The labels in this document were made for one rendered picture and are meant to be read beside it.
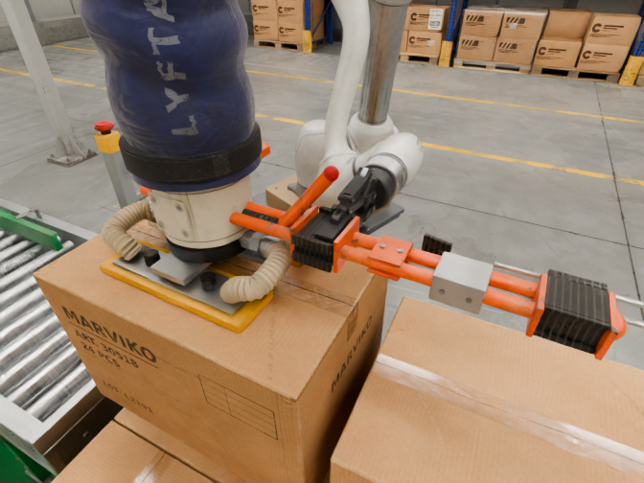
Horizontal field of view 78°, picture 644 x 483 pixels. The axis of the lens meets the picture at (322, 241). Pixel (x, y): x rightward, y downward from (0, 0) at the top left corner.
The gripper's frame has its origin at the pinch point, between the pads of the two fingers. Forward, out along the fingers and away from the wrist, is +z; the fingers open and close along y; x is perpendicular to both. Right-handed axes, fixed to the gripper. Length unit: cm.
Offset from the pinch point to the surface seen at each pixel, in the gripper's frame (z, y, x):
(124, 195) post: -47, 46, 119
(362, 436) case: 14.6, 25.4, -12.7
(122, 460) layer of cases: 26, 66, 44
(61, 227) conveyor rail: -31, 61, 146
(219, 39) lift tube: 1.7, -27.8, 16.0
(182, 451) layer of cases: 18, 66, 32
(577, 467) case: 5, 25, -43
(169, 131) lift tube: 8.9, -17.0, 21.0
